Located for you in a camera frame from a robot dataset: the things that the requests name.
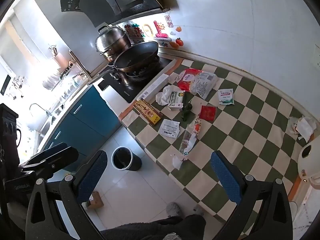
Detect white crumpled plastic bag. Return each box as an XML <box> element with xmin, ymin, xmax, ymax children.
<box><xmin>156</xmin><ymin>85</ymin><xmax>179</xmax><ymax>106</ymax></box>

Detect red ornate wall decoration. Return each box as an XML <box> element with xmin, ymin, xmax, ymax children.
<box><xmin>124</xmin><ymin>24</ymin><xmax>145</xmax><ymax>38</ymax></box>

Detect square white sachet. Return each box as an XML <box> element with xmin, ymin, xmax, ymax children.
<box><xmin>158</xmin><ymin>119</ymin><xmax>181</xmax><ymax>138</ymax></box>

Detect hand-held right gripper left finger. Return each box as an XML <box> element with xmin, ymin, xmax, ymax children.
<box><xmin>25</xmin><ymin>150</ymin><xmax>108</xmax><ymax>240</ymax></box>

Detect crumpled dark green wrapper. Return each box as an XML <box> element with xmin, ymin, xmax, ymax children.
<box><xmin>180</xmin><ymin>92</ymin><xmax>196</xmax><ymax>122</ymax></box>

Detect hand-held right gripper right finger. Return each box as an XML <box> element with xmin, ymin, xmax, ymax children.
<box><xmin>211</xmin><ymin>151</ymin><xmax>293</xmax><ymax>240</ymax></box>

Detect round white appliance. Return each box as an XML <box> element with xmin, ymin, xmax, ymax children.
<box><xmin>297</xmin><ymin>137</ymin><xmax>320</xmax><ymax>202</ymax></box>

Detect steel kitchen sink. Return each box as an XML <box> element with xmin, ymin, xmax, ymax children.
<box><xmin>37</xmin><ymin>114</ymin><xmax>66</xmax><ymax>147</ymax></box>

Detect green and white medicine box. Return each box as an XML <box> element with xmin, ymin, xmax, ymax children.
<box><xmin>167</xmin><ymin>91</ymin><xmax>185</xmax><ymax>111</ymax></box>

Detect oval gold wall decoration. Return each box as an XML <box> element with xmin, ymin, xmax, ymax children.
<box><xmin>142</xmin><ymin>23</ymin><xmax>153</xmax><ymax>37</ymax></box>

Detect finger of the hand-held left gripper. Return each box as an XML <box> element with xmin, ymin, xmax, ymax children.
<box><xmin>32</xmin><ymin>142</ymin><xmax>68</xmax><ymax>162</ymax></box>
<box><xmin>19</xmin><ymin>147</ymin><xmax>79</xmax><ymax>178</ymax></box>

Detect small red packet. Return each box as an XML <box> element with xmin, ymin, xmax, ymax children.
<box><xmin>199</xmin><ymin>105</ymin><xmax>217</xmax><ymax>121</ymax></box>

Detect black wall control panel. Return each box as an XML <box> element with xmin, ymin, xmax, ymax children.
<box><xmin>0</xmin><ymin>74</ymin><xmax>11</xmax><ymax>96</ymax></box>

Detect black range hood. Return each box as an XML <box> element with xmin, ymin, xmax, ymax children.
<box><xmin>59</xmin><ymin>0</ymin><xmax>171</xmax><ymax>28</ymax></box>

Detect small cardboard box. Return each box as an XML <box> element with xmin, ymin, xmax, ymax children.
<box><xmin>87</xmin><ymin>191</ymin><xmax>104</xmax><ymax>210</ymax></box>

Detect green checkered table mat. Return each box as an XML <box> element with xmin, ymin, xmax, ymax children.
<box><xmin>119</xmin><ymin>59</ymin><xmax>315</xmax><ymax>223</ymax></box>

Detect red figure wall decoration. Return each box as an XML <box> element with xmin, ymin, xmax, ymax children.
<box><xmin>153</xmin><ymin>21</ymin><xmax>172</xmax><ymax>42</ymax></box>

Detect torn white paper scrap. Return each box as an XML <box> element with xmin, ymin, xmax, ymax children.
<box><xmin>171</xmin><ymin>152</ymin><xmax>186</xmax><ymax>170</ymax></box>

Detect blue kitchen cabinet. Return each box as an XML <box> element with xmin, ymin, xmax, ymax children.
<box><xmin>41</xmin><ymin>85</ymin><xmax>122</xmax><ymax>172</ymax></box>

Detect white sachet with green print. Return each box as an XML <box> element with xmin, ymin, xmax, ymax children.
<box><xmin>217</xmin><ymin>89</ymin><xmax>235</xmax><ymax>106</ymax></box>

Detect red and white noodle bag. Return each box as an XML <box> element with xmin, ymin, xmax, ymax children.
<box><xmin>175</xmin><ymin>68</ymin><xmax>218</xmax><ymax>100</ymax></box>

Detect long yellow and red box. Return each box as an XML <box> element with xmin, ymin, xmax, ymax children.
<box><xmin>132</xmin><ymin>99</ymin><xmax>163</xmax><ymax>126</ymax></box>

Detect crumpled white paper pile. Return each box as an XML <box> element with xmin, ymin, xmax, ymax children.
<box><xmin>288</xmin><ymin>116</ymin><xmax>317</xmax><ymax>142</ymax></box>

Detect black trash bin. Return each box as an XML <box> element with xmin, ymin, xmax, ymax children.
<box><xmin>111</xmin><ymin>146</ymin><xmax>142</xmax><ymax>171</ymax></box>

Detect steel steamer pot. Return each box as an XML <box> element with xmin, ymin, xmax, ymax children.
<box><xmin>94</xmin><ymin>26</ymin><xmax>132</xmax><ymax>61</ymax></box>

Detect person's dark trouser legs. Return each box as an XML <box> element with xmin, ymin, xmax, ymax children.
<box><xmin>99</xmin><ymin>214</ymin><xmax>207</xmax><ymax>240</ymax></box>

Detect steel sink faucet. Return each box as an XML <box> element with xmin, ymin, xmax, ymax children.
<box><xmin>29</xmin><ymin>102</ymin><xmax>52</xmax><ymax>117</ymax></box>

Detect black gas stove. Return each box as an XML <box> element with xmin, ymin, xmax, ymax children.
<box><xmin>97</xmin><ymin>57</ymin><xmax>176</xmax><ymax>103</ymax></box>

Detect long white box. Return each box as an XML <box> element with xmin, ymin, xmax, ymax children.
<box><xmin>136</xmin><ymin>74</ymin><xmax>170</xmax><ymax>101</ymax></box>

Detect black wok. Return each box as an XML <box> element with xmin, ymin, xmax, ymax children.
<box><xmin>107</xmin><ymin>41</ymin><xmax>160</xmax><ymax>72</ymax></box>

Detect long clear plastic wrapper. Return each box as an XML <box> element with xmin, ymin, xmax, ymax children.
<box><xmin>181</xmin><ymin>115</ymin><xmax>202</xmax><ymax>156</ymax></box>

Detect dish rack with dishes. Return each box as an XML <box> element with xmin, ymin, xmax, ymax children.
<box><xmin>42</xmin><ymin>62</ymin><xmax>87</xmax><ymax>92</ymax></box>

